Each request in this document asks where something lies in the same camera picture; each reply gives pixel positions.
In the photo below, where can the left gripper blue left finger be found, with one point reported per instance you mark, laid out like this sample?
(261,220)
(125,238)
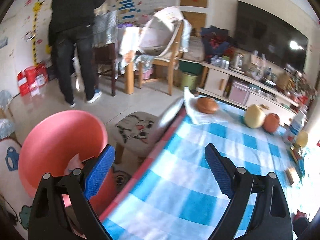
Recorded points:
(96,170)

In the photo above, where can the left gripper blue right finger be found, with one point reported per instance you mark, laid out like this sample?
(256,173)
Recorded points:
(222,169)

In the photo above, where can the pink plastic trash bucket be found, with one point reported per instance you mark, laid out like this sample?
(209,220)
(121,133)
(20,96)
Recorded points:
(51,145)

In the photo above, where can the cat print stool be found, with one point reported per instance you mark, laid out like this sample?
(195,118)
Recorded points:
(137,132)

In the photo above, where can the blue white checkered tablecloth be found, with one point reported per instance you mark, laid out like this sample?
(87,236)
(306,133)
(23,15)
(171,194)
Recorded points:
(174,195)

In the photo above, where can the small yellow pear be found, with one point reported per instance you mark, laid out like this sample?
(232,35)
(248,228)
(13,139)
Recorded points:
(254,116)

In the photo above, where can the brown round bread bun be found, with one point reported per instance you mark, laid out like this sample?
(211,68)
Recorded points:
(207,105)

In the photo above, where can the red orange apple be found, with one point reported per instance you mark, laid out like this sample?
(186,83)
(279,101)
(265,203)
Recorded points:
(271,123)

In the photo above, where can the cream tv cabinet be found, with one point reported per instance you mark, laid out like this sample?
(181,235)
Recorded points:
(242,91)

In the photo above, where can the white yogurt drink bottle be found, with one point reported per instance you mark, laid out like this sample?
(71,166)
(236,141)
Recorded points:
(296,125)

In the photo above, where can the green waste bin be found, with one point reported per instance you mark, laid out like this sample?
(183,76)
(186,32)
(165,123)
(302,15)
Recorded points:
(189,80)

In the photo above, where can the red gift boxes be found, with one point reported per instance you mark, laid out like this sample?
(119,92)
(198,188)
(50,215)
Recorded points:
(31,79)

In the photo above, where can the dark wooden chair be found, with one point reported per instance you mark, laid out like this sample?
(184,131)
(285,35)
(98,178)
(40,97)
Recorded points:
(105,46)

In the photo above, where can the wooden chair with cushion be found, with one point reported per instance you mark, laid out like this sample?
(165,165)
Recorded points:
(160,42)

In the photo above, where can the black television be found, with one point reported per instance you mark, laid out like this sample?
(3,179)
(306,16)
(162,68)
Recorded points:
(280,42)

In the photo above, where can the person in black clothes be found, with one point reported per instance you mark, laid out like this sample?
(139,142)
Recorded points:
(72,25)

